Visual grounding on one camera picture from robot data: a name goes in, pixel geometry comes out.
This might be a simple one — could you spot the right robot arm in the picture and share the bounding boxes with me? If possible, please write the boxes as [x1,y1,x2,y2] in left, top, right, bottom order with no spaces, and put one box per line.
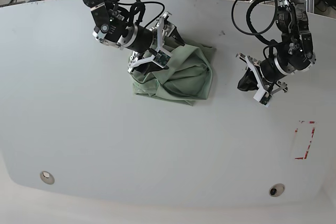
[83,0,185,75]

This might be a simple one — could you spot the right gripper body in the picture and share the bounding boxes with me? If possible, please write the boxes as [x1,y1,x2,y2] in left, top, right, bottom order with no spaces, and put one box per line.
[127,12,175,73]

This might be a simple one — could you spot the green polo shirt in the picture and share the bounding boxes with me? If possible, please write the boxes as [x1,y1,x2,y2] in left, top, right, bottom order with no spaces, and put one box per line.
[131,38,216,106]

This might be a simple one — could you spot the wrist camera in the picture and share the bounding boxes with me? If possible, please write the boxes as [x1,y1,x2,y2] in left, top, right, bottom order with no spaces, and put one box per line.
[254,88,272,107]
[153,50,171,68]

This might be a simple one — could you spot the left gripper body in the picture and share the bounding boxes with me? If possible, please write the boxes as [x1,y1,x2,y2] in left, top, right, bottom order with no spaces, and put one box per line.
[236,52,288,95]

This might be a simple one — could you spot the table cable grommet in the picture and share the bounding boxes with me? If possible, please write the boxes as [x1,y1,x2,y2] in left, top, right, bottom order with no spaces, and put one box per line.
[269,184,285,197]
[40,171,55,185]

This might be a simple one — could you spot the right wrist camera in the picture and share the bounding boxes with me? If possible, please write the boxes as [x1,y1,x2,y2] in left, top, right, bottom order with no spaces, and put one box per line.
[153,50,171,68]

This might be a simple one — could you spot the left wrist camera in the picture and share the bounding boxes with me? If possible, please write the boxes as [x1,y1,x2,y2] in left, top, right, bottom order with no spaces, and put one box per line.
[254,88,272,107]

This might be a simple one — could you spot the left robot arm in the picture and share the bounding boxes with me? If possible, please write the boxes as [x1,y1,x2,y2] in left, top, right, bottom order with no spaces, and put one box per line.
[237,0,316,105]

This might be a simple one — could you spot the left table cable grommet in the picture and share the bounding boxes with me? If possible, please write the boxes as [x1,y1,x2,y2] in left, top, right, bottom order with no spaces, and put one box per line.
[40,171,55,185]

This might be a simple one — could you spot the right table cable grommet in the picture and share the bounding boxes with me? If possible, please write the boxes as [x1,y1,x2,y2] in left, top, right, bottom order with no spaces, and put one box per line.
[269,184,285,197]

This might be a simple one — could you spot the red tape rectangle marking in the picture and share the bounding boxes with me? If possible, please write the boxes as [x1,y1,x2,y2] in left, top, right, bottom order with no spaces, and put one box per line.
[291,121,316,160]

